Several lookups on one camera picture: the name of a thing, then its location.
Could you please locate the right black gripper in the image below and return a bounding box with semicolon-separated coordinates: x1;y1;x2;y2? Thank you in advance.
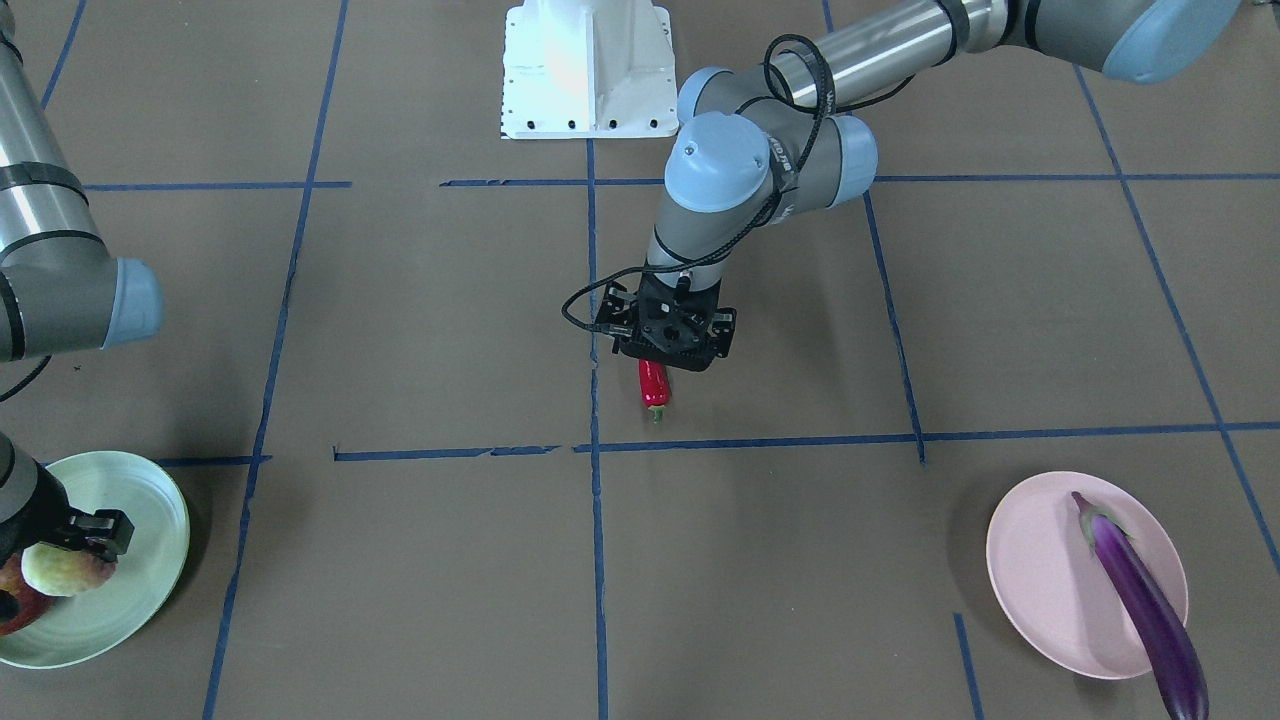
20;480;134;561

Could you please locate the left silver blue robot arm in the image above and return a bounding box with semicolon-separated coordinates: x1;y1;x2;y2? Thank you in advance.
573;1;1239;372

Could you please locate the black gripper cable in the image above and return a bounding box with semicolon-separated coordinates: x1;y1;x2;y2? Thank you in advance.
562;33;916;331
0;355;52;404

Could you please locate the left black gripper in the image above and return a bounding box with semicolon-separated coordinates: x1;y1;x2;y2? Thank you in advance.
593;273;737;372

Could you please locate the white camera pedestal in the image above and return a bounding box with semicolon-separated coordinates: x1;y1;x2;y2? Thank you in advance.
500;1;680;141

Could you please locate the light green plate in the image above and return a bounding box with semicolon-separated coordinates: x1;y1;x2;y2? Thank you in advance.
1;451;189;670

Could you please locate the purple eggplant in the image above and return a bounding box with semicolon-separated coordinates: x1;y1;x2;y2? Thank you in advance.
1070;491;1210;719

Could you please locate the red chili pepper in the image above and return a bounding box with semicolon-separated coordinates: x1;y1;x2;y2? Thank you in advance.
637;360;671;423

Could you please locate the red yellow pomegranate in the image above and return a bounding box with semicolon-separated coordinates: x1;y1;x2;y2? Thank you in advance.
1;553;58;635

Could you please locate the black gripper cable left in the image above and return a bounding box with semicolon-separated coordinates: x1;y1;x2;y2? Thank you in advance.
562;33;916;331

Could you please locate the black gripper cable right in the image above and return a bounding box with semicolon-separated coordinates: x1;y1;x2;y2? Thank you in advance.
0;355;52;404

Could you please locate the pink plate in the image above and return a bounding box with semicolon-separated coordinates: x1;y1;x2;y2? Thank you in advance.
986;471;1190;680

